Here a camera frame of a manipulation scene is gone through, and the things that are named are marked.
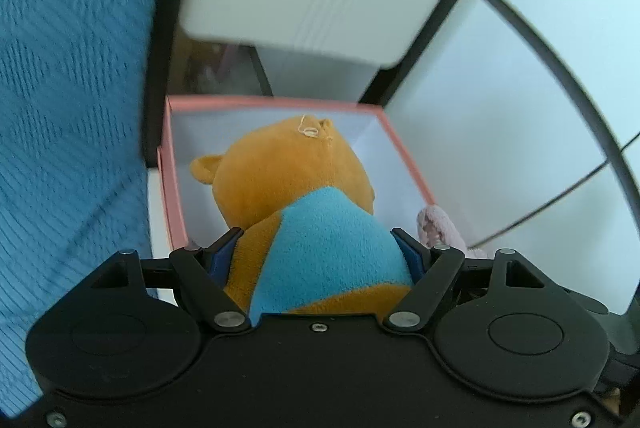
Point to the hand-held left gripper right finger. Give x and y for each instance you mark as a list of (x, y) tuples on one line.
[(409, 254)]

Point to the pink cardboard box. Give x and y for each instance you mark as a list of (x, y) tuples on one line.
[(172, 188)]

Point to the mauve plush toy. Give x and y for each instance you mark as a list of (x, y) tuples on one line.
[(435, 225)]

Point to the black curved bar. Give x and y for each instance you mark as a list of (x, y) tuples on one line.
[(560, 53)]

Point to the orange bear plush blue shirt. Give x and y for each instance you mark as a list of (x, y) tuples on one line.
[(280, 178)]

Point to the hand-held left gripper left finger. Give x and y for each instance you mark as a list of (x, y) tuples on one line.
[(222, 258)]

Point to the brown cardboard box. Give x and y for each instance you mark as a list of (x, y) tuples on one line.
[(200, 68)]

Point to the blue textured cushion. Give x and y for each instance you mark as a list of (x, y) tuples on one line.
[(70, 108)]

